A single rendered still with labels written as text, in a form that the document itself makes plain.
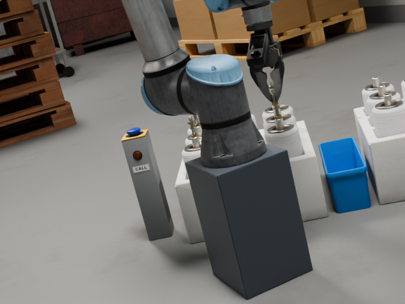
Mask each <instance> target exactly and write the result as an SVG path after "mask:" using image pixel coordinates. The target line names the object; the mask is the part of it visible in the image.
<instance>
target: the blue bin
mask: <svg viewBox="0 0 405 304"><path fill-rule="evenodd" d="M318 147H319V151H320V154H321V159H322V164H323V167H324V172H325V176H326V178H327V183H328V188H329V189H330V190H331V195H332V197H333V202H334V206H335V209H336V213H338V214H341V213H345V212H351V211H358V210H361V209H367V208H370V207H371V202H370V197H369V189H368V178H367V175H366V172H367V166H366V163H365V161H364V159H363V157H362V154H361V152H360V150H359V148H358V146H357V144H356V141H355V139H354V138H352V137H350V138H343V139H338V140H334V141H329V142H323V143H320V144H319V145H318Z"/></svg>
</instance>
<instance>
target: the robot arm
mask: <svg viewBox="0 0 405 304"><path fill-rule="evenodd" d="M276 1H281V0H204V3H205V5H206V7H207V8H208V9H209V10H210V11H211V12H214V13H220V12H225V11H227V10H231V9H234V8H241V10H242V13H243V14H241V17H243V18H244V23H245V25H247V26H246V30H247V31H254V33H252V34H251V35H250V42H249V46H248V53H247V57H246V62H247V64H248V66H249V67H250V74H251V77H252V79H253V80H254V82H255V84H256V85H257V87H259V89H260V91H261V92H262V94H264V96H265V97H266V98H267V99H268V100H269V101H270V102H273V100H272V94H271V93H270V91H269V86H268V84H267V73H265V72H263V70H262V69H263V68H265V67H270V68H271V69H272V68H273V67H274V70H273V71H272V72H271V73H270V76H271V79H272V80H273V82H274V85H273V88H274V90H275V94H274V97H275V100H276V101H278V99H279V98H280V95H281V91H282V87H283V77H284V69H285V68H284V62H283V54H282V50H281V45H280V41H273V37H272V32H271V26H273V23H272V20H271V19H272V13H271V7H270V4H269V3H274V2H276ZM121 3H122V6H123V8H124V10H125V13H126V15H127V18H128V20H129V23H130V25H131V28H132V30H133V33H134V35H135V37H136V40H137V42H138V45H139V48H140V50H141V52H142V55H143V58H144V59H145V63H144V65H143V68H142V72H143V78H142V81H141V83H142V86H141V87H140V90H141V94H142V98H143V100H144V102H145V103H146V105H147V106H148V107H149V108H150V109H151V110H152V111H154V112H156V113H158V114H161V115H168V116H177V115H198V117H199V121H200V124H201V129H202V138H201V154H200V155H201V161H202V165H203V166H204V167H207V168H228V167H232V166H237V165H241V164H244V163H248V162H250V161H253V160H255V159H257V158H259V157H260V156H262V155H264V154H265V153H266V144H265V140H264V138H263V137H262V135H261V134H260V132H259V130H258V128H257V127H256V125H255V123H254V122H253V120H252V117H251V112H250V107H249V104H248V99H247V95H246V90H245V86H244V82H243V73H242V71H241V70H240V66H239V62H238V61H237V59H236V58H235V57H233V56H232V55H227V54H213V55H204V56H201V57H197V58H194V59H192V60H191V59H190V56H189V53H188V52H187V51H185V50H183V49H181V48H180V47H179V46H178V43H177V40H176V38H175V35H174V32H173V30H172V27H171V25H170V22H169V19H168V17H167V14H166V12H165V9H164V6H163V4H162V1H161V0H121ZM278 49H279V53H280V55H279V54H278Z"/></svg>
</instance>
